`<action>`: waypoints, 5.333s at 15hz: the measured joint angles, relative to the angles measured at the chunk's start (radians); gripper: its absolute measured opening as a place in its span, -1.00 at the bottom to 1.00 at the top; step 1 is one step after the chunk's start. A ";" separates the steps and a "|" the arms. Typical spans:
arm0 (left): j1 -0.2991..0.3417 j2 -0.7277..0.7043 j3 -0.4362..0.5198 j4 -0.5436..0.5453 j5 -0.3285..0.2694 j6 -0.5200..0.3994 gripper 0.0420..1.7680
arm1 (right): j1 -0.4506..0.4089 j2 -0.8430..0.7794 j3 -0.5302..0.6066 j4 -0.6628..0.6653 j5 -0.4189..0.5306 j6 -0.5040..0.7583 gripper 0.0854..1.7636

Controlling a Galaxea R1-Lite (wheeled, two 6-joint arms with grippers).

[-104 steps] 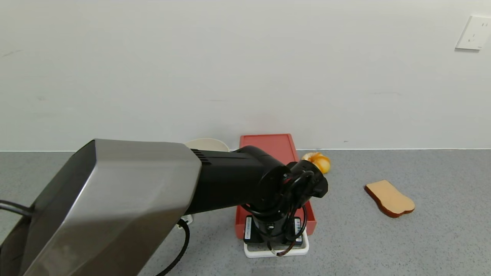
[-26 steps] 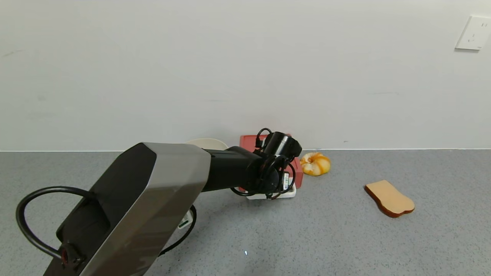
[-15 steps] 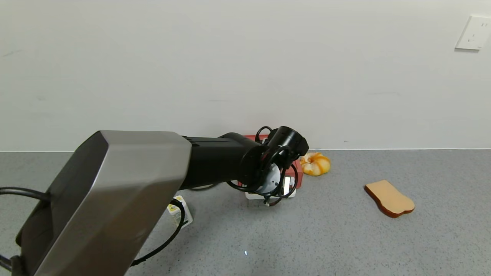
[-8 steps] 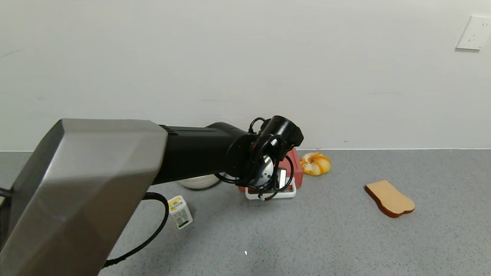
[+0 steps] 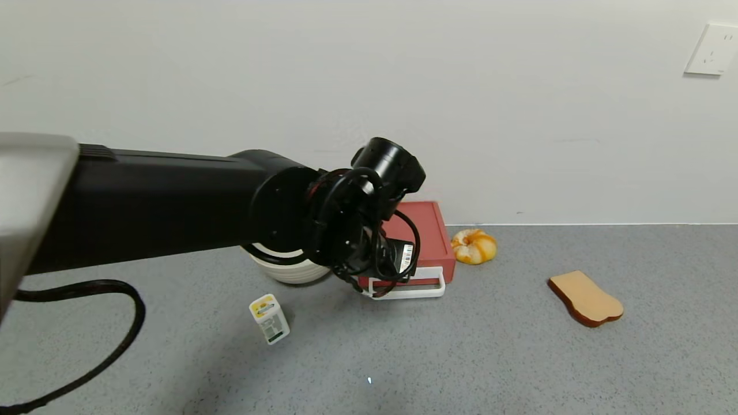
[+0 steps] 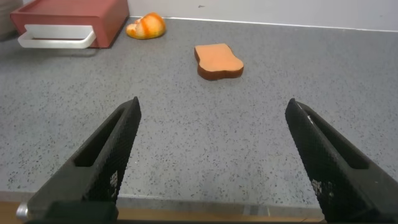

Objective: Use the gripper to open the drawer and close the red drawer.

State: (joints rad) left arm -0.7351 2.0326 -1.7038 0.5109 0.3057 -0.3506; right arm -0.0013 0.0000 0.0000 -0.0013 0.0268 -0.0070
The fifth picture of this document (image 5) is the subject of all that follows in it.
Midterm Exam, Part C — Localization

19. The beige ribbed bowl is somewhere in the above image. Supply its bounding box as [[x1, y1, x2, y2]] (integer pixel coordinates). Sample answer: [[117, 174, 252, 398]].
[[241, 242, 333, 285]]

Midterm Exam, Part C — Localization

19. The small white yellow carton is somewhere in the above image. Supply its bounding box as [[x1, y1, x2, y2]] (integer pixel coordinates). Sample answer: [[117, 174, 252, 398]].
[[249, 294, 291, 345]]

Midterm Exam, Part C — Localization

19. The red drawer case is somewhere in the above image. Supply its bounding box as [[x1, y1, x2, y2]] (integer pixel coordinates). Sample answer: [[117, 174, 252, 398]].
[[381, 201, 456, 268]]

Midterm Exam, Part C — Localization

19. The toast slice with brown crust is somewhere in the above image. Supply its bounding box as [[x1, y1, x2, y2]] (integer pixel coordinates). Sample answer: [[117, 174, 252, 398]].
[[548, 271, 624, 328]]

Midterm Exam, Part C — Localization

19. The orange and white bun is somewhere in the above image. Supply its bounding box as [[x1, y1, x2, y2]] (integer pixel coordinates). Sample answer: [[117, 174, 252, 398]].
[[450, 229, 498, 266]]

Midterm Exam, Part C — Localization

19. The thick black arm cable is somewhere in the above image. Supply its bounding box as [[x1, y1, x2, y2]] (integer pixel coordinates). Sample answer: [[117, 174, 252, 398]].
[[0, 280, 146, 415]]

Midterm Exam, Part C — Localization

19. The red drawer with white handle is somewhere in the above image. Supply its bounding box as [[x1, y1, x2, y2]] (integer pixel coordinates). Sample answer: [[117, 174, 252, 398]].
[[357, 261, 456, 301]]

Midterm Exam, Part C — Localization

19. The white wall socket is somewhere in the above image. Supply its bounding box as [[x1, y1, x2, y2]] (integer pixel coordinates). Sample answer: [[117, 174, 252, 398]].
[[685, 23, 738, 76]]

